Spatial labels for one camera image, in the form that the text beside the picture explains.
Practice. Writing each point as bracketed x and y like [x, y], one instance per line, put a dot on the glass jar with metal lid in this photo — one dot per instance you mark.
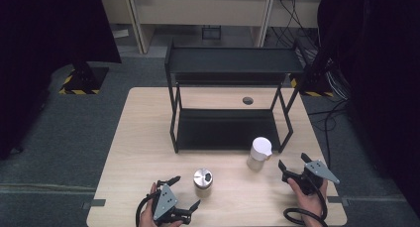
[203, 179]

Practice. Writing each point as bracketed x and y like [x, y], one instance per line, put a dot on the grey floor tape strip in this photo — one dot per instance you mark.
[95, 203]
[338, 200]

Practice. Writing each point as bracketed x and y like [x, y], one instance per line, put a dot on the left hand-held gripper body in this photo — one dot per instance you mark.
[164, 202]

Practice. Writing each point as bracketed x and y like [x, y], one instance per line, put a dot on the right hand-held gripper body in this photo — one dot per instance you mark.
[318, 170]

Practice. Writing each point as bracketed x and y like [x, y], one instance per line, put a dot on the person's left hand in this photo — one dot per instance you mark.
[147, 217]

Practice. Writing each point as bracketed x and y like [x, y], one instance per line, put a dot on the black curtain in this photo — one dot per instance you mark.
[386, 88]
[39, 55]

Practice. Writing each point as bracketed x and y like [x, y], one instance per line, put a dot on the white paper sheet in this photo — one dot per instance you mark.
[120, 33]

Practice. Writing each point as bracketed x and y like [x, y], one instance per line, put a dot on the black metal two-tier shelf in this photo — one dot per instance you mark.
[231, 60]

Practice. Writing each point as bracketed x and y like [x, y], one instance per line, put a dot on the person's right hand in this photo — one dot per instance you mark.
[310, 205]

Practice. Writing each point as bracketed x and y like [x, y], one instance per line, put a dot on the grey round table grommet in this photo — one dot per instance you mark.
[247, 100]

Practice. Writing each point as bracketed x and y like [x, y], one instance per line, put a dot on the white lidded jar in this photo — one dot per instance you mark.
[261, 147]

